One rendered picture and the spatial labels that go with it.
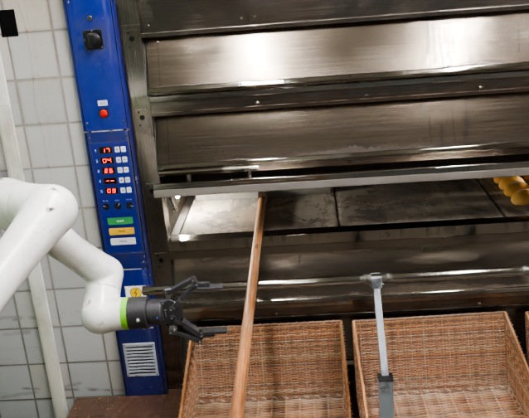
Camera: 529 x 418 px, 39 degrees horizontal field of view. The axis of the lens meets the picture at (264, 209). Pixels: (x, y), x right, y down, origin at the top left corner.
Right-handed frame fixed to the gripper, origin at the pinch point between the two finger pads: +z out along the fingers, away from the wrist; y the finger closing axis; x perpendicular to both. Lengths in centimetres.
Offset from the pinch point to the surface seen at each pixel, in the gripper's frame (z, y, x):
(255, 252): 8.4, -2.7, -34.5
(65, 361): -69, 46, -57
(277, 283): 15.4, 1.5, -18.7
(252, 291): 8.7, -2.1, -5.8
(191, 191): -11.6, -22.3, -41.4
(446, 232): 73, 2, -56
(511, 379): 94, 54, -43
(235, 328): -3, 34, -53
